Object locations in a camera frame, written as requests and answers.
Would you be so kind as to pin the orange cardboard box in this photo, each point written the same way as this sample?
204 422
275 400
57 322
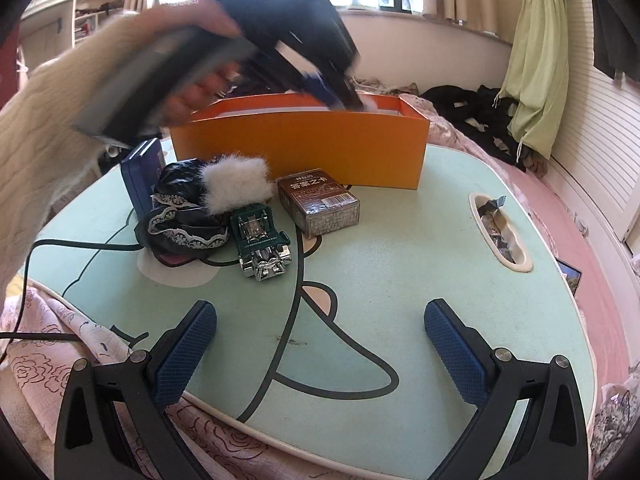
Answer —
320 145

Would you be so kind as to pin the pile of black clothes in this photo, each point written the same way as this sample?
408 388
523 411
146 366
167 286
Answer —
465 105

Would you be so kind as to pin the person's left hand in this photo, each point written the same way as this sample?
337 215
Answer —
200 15

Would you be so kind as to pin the black lace cloth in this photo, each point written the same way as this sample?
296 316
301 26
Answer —
175 210

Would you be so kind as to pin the white slatted panel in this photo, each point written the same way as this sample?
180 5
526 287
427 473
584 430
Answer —
600 150

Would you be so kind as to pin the small picture card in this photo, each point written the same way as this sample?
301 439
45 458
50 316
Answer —
570 276

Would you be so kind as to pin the pale fluffy fur piece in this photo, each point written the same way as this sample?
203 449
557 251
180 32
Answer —
235 185

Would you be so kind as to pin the person's left forearm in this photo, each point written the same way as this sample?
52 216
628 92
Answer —
50 135

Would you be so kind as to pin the green chrome toy car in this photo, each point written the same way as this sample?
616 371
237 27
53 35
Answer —
260 245

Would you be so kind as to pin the beige knit blanket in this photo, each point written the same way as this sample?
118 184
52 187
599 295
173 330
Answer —
385 85

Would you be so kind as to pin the cartoon printed desktop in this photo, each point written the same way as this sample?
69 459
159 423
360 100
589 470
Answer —
400 270

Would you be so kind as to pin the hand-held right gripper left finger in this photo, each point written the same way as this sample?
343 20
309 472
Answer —
185 355

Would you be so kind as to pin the blue tin case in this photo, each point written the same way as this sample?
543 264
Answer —
137 180

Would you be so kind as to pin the black hanging garment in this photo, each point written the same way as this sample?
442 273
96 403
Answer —
612 45

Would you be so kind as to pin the brown card box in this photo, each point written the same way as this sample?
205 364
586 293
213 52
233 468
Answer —
315 200

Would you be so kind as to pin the white shelf unit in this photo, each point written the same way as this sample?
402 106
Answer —
50 30

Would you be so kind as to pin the light green hanging cloth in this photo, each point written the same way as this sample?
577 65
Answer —
535 60

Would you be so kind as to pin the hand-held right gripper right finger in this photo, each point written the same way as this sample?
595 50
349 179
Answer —
455 355

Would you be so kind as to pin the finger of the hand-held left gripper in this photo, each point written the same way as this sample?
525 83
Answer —
330 90

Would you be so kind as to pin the pile of candy wrappers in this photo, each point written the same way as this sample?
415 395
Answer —
500 235

